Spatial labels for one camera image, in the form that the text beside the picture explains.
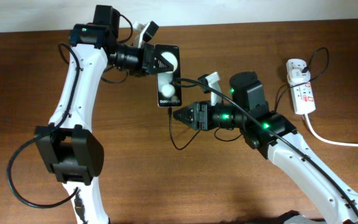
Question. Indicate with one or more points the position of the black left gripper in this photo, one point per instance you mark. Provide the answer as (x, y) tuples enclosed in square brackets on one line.
[(148, 54)]

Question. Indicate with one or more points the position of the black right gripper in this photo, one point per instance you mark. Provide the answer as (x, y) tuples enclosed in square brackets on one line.
[(202, 117)]

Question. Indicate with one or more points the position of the black Samsung Galaxy smartphone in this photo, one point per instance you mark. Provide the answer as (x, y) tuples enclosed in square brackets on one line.
[(169, 95)]

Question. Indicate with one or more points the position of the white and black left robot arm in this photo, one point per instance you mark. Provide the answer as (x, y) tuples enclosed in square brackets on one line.
[(67, 146)]

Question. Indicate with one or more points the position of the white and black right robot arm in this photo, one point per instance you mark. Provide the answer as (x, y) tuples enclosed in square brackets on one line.
[(277, 140)]

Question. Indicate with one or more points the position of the white USB charger plug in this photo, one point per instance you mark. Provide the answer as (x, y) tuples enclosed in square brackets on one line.
[(296, 76)]

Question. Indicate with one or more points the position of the white power strip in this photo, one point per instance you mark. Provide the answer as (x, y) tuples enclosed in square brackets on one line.
[(301, 94)]

